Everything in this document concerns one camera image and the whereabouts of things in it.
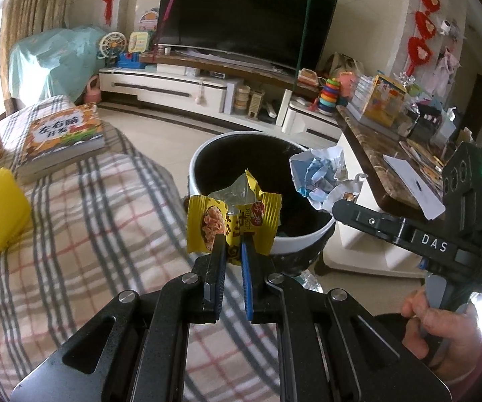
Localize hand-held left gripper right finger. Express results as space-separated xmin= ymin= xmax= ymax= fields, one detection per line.
xmin=240 ymin=237 xmax=453 ymax=402

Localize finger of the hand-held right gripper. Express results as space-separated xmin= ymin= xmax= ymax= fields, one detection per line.
xmin=332 ymin=199 xmax=413 ymax=246

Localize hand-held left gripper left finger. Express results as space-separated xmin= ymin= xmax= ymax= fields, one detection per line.
xmin=10 ymin=234 xmax=229 ymax=402

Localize yellow snack wrapper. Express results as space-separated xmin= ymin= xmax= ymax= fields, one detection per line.
xmin=186 ymin=170 xmax=282 ymax=266

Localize white blue paper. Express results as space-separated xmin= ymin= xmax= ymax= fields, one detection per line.
xmin=289 ymin=146 xmax=369 ymax=211

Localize white black trash bin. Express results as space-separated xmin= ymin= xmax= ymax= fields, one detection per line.
xmin=188 ymin=131 xmax=337 ymax=277

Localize yellow spiky plastic toy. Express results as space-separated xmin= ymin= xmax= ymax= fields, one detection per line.
xmin=0 ymin=167 xmax=32 ymax=253

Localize person's right hand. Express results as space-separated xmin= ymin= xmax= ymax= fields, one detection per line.
xmin=401 ymin=289 xmax=482 ymax=361

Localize white paper sheet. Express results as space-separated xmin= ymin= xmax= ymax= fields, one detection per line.
xmin=382 ymin=154 xmax=446 ymax=220

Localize brown marble side counter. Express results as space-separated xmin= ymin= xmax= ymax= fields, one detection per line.
xmin=335 ymin=103 xmax=482 ymax=218

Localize yellow toy box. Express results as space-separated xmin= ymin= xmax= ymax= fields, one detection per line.
xmin=362 ymin=74 xmax=409 ymax=128

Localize clear drawer organizer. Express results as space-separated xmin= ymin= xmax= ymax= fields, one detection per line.
xmin=347 ymin=74 xmax=375 ymax=114

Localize orange toy register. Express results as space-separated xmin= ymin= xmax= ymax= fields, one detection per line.
xmin=297 ymin=68 xmax=319 ymax=88

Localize beige shopping bag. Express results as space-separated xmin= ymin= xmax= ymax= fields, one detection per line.
xmin=322 ymin=52 xmax=365 ymax=80

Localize wooden toy steamers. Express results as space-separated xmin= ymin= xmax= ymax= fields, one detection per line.
xmin=233 ymin=85 xmax=252 ymax=115

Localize pink hanging garment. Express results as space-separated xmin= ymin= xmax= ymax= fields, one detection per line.
xmin=435 ymin=46 xmax=463 ymax=88

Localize white television cabinet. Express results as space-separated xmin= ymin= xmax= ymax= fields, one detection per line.
xmin=98 ymin=52 xmax=344 ymax=143

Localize orange children's book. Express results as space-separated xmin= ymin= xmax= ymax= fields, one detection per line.
xmin=15 ymin=103 xmax=105 ymax=185

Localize pink toy watering can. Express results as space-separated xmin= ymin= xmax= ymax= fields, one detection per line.
xmin=86 ymin=75 xmax=101 ymax=103

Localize blue toy tray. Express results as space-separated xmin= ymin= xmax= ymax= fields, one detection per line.
xmin=117 ymin=52 xmax=145 ymax=69

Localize green toy phone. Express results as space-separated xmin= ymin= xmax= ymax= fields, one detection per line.
xmin=129 ymin=31 xmax=149 ymax=55

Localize ferris wheel toy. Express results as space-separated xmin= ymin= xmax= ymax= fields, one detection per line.
xmin=97 ymin=32 xmax=129 ymax=68

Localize black television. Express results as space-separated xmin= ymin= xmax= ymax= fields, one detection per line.
xmin=156 ymin=0 xmax=340 ymax=72

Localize pink toy house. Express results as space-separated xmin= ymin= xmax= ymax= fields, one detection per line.
xmin=138 ymin=7 xmax=160 ymax=32

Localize furniture under light blue cover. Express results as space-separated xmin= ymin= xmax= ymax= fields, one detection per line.
xmin=8 ymin=25 xmax=110 ymax=103

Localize beige curtain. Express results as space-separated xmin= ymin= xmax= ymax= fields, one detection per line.
xmin=0 ymin=0 xmax=72 ymax=105

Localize rainbow stacking ring toy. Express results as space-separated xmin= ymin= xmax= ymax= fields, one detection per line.
xmin=317 ymin=77 xmax=341 ymax=114

